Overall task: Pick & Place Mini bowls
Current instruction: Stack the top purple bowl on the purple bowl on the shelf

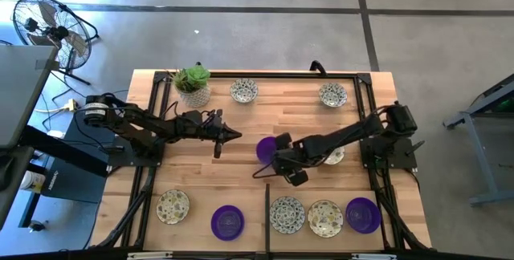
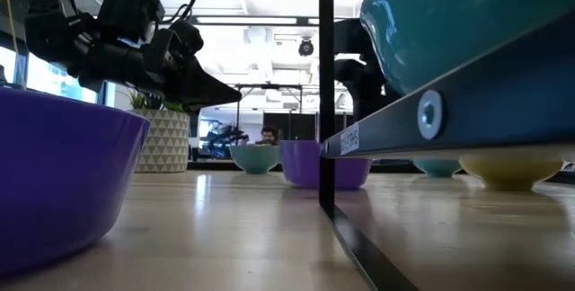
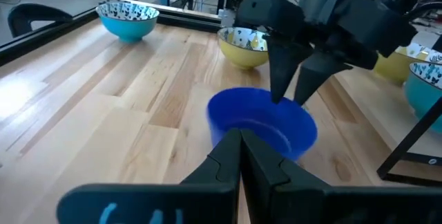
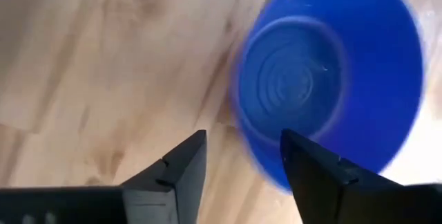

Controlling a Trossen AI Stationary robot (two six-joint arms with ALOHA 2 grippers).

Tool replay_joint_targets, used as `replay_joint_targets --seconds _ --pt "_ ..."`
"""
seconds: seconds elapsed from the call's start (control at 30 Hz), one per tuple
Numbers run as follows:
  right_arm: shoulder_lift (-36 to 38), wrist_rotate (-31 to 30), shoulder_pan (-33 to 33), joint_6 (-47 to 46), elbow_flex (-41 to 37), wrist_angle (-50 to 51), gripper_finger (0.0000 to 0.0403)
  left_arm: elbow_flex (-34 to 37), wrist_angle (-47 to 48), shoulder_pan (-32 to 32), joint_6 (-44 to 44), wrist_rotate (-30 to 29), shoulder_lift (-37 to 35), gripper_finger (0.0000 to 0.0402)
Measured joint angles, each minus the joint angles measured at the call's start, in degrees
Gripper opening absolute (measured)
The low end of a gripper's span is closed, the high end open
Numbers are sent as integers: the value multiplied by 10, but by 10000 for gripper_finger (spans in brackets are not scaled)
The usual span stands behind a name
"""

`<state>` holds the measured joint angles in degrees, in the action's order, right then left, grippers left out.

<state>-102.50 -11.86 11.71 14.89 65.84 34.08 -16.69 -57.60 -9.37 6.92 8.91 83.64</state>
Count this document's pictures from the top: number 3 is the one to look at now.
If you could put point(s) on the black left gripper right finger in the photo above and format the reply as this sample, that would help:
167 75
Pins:
293 203

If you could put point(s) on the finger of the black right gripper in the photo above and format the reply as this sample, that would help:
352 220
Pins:
283 68
314 79

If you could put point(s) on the black divider rail with post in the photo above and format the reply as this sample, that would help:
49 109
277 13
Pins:
411 137

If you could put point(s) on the black aluminium table frame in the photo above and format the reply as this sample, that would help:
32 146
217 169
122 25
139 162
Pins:
190 21

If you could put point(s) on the yellow floral patterned bowl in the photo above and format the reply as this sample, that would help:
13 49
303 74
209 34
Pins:
241 58
390 70

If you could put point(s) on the purple plastic bowl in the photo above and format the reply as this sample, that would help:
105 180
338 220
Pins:
262 120

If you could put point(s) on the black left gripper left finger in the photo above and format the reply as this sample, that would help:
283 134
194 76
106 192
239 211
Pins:
207 203

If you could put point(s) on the teal floral patterned bowl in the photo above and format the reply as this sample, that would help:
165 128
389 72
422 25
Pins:
423 103
127 32

